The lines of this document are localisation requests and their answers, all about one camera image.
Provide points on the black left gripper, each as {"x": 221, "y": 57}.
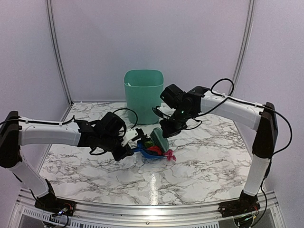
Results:
{"x": 118, "y": 156}

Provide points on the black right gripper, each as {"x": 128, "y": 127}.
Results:
{"x": 167, "y": 131}

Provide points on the light green hand brush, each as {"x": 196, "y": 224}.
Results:
{"x": 159, "y": 140}

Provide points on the pink paper scrap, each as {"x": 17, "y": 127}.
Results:
{"x": 169, "y": 155}

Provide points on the red paper scrap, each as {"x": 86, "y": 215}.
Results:
{"x": 154, "y": 150}

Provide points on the blue plastic dustpan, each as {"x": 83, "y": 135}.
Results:
{"x": 148, "y": 154}

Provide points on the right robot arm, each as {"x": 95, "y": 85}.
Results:
{"x": 260, "y": 118}

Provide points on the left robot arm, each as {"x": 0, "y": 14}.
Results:
{"x": 109, "y": 134}

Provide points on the green plastic waste bin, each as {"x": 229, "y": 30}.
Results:
{"x": 147, "y": 85}

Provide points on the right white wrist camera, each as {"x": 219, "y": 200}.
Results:
{"x": 160, "y": 112}

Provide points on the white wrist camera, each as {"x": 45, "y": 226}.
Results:
{"x": 160, "y": 112}
{"x": 132, "y": 135}

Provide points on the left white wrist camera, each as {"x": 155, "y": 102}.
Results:
{"x": 132, "y": 135}

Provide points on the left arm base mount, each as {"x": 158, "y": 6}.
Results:
{"x": 56, "y": 206}

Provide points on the right aluminium corner post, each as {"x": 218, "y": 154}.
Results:
{"x": 244, "y": 44}

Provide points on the aluminium corner post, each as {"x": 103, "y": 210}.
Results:
{"x": 56, "y": 49}
{"x": 244, "y": 44}

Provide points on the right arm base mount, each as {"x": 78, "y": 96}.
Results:
{"x": 237, "y": 207}

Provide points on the aluminium front frame rail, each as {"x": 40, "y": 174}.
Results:
{"x": 100, "y": 215}

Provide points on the left aluminium corner post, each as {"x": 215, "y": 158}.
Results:
{"x": 56, "y": 49}

